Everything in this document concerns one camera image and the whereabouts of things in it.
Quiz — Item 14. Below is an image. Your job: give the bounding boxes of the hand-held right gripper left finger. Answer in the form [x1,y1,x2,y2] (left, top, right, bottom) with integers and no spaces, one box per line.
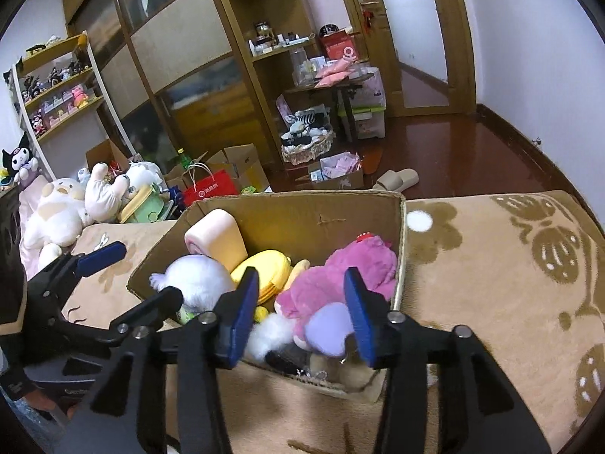
[57,267,261,454]

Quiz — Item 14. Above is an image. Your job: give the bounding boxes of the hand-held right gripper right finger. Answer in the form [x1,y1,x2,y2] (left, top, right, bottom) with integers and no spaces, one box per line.
[343,267,552,454]

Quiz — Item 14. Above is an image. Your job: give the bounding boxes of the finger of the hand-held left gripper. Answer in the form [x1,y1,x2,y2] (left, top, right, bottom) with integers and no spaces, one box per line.
[60,288,185,347]
[26,241,128,315]

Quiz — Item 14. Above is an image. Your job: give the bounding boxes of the purple plush toy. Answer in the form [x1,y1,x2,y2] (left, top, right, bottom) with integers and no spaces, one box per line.
[301,303,356,359]

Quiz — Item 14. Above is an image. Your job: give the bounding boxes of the white and black plush keychain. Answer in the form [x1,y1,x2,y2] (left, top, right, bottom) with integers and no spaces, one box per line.
[245,314,309,375]

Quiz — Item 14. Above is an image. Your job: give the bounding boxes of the pink plush toy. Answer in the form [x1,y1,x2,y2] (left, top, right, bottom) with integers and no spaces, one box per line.
[274,233,399,337]

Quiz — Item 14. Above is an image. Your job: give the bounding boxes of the white fluffy plush toy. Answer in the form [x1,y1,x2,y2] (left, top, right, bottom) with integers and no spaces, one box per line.
[150,254,237,311]

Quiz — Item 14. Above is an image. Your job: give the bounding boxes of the pink cream roll plush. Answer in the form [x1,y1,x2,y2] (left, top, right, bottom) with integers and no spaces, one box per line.
[184,208,248,271]

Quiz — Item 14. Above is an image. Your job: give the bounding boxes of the cardboard box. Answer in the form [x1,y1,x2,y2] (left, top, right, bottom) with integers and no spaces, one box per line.
[127,190,407,400]

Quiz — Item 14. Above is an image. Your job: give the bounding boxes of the person's left forearm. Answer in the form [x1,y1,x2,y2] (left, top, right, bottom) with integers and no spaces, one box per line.
[0,189,42,400]

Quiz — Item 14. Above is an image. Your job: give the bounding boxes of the person's left hand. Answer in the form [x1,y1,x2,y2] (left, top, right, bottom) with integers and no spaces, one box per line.
[21,389,81,421]

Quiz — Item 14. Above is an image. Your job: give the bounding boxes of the yellow plush toy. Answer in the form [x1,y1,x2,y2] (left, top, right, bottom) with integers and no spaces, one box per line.
[230,250,311,323]

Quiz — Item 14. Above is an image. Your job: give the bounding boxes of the large white duck plush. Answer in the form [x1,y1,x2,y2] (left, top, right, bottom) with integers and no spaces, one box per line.
[21,177,94,271]

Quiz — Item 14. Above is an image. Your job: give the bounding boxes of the white bunny plush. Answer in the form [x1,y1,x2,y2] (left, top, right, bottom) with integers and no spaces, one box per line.
[84,162,132,222]

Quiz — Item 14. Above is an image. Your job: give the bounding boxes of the green and yellow plush bag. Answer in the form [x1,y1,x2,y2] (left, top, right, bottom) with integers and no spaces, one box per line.
[116,184,167,224]

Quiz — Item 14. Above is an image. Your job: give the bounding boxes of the small white plush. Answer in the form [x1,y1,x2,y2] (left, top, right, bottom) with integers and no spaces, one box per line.
[125,161,162,191]

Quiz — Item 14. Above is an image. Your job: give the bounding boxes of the open brown carton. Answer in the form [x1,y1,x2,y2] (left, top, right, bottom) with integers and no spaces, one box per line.
[205,143,270,194]
[85,139,131,172]

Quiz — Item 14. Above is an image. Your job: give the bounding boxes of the brown floral blanket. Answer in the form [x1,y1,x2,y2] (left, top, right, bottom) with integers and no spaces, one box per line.
[61,190,605,454]

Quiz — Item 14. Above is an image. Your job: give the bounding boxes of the black and white character plush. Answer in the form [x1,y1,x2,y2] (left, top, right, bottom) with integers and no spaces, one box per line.
[2,132,41,186]

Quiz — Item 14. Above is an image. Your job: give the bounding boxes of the red paper bag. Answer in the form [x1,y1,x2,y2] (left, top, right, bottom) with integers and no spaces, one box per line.
[182,163,240,207]

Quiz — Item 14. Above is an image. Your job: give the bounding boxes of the beige slipper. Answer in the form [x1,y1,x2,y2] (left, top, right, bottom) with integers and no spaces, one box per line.
[388,168,419,189]
[372,172,403,193]

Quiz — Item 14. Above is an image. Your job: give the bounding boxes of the small carton of papers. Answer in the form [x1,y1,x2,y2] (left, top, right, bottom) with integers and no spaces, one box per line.
[307,151,365,190]

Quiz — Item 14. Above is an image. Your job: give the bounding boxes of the orange flat object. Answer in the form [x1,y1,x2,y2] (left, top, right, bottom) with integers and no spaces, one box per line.
[361,145,384,177]

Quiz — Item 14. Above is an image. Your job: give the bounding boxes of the wooden figurine shelf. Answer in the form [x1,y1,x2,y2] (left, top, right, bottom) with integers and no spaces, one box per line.
[8,31,132,177]

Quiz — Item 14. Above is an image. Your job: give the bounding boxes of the wicker basket of socks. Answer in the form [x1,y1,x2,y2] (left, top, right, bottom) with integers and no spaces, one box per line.
[281,103,337,166]

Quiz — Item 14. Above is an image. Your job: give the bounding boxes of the clear plastic storage box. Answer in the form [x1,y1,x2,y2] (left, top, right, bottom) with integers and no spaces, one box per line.
[352,67,388,140]

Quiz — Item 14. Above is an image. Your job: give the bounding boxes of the wooden wardrobe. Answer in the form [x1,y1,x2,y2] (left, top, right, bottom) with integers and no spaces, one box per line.
[60,0,285,186]

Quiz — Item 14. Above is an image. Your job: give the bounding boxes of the small dark table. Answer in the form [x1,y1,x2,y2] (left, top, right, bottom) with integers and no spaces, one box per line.
[285,78,375,143]

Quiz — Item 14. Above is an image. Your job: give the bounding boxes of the pink packets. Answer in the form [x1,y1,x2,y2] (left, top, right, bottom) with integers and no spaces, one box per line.
[314,60,358,89]

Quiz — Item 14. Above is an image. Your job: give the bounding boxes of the clear plastic jar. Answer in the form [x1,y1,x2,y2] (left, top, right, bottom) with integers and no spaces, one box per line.
[289,47,311,87]

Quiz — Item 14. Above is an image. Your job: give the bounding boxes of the red gift box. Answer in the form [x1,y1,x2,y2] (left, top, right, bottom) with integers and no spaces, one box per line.
[317,27,361,65]

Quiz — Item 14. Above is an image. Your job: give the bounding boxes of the wooden door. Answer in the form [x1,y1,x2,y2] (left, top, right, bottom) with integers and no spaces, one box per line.
[330,0,476,117]

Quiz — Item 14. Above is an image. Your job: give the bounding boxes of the wooden corner shelf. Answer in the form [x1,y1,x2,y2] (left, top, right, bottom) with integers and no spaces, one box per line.
[207,0,328,162]

